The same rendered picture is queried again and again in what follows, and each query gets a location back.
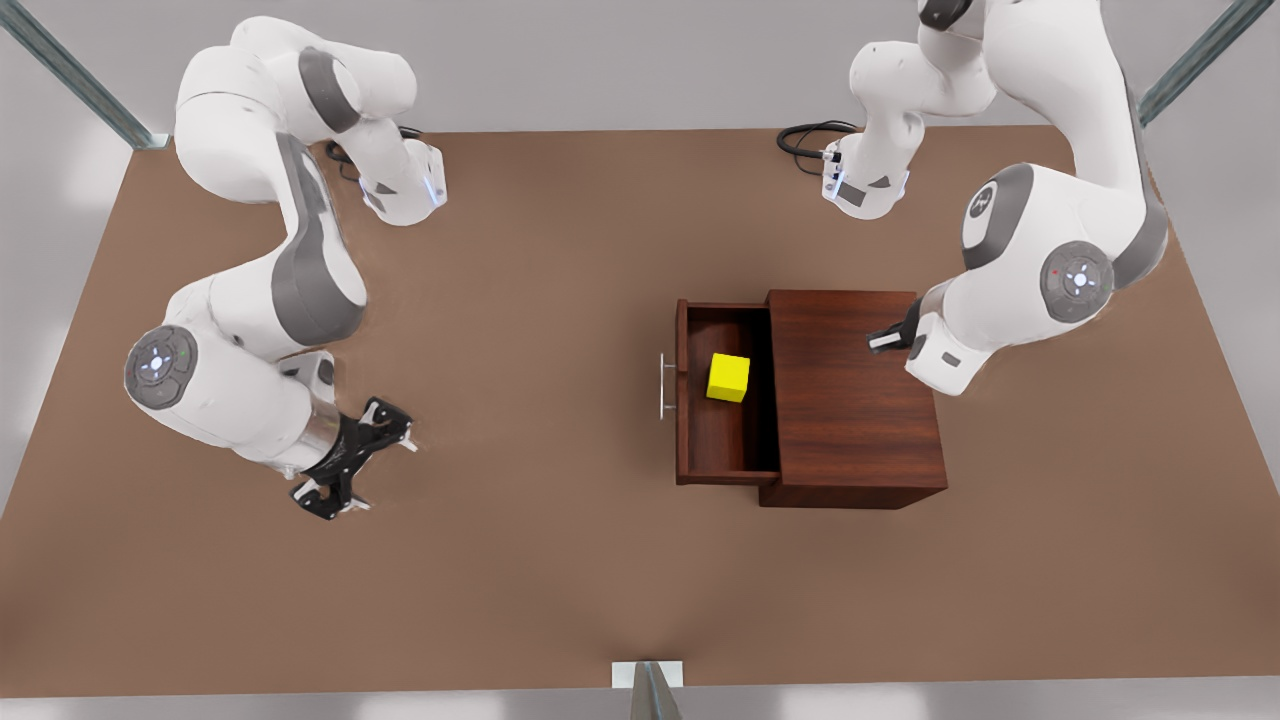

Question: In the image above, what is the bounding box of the dark brown wooden cabinet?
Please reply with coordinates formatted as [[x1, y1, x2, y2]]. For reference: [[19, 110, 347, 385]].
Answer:
[[758, 289, 950, 512]]

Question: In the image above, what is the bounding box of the yellow cube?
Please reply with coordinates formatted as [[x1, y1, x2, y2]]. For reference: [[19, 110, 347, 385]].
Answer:
[[706, 352, 752, 404]]

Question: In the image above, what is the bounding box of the wooden drawer with silver handle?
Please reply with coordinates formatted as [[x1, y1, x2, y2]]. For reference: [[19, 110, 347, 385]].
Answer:
[[658, 298, 784, 489]]

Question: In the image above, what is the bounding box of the black cable loop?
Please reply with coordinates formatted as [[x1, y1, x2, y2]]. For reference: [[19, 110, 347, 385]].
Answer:
[[776, 120, 863, 178], [324, 124, 425, 187]]

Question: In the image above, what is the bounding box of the silver frame post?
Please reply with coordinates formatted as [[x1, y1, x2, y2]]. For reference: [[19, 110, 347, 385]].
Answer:
[[611, 659, 686, 720], [0, 0, 170, 152], [1137, 0, 1277, 128]]

